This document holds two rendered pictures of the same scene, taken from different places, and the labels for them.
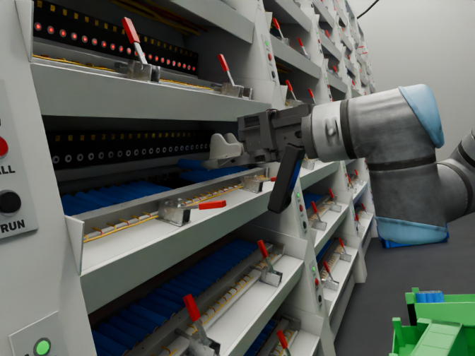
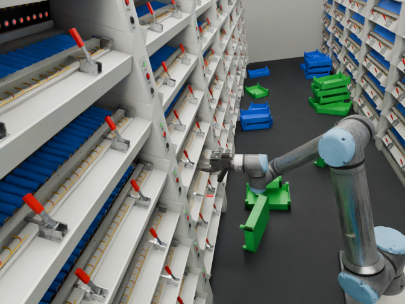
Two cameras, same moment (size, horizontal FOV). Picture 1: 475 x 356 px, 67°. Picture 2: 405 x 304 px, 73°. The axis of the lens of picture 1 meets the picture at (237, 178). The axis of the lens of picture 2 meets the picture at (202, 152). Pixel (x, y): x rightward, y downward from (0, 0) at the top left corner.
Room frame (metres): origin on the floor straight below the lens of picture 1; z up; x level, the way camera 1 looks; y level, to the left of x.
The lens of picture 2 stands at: (-0.53, 0.20, 1.43)
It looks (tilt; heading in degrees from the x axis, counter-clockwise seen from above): 32 degrees down; 350
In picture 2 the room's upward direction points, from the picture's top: 12 degrees counter-clockwise
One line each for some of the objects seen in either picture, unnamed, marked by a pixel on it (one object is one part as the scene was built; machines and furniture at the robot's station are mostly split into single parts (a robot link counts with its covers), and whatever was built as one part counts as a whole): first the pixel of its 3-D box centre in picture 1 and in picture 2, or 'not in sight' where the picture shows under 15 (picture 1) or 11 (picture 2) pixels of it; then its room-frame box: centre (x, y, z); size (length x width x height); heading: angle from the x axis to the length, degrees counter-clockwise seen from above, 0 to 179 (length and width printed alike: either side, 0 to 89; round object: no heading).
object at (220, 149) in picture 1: (218, 150); (200, 164); (0.62, 0.02, 0.62); 0.09 x 0.03 x 0.06; 67
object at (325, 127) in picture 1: (329, 133); (238, 163); (0.56, -0.15, 0.61); 0.10 x 0.05 x 0.09; 153
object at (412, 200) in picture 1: (411, 198); (258, 179); (0.53, -0.24, 0.49); 0.12 x 0.09 x 0.12; 113
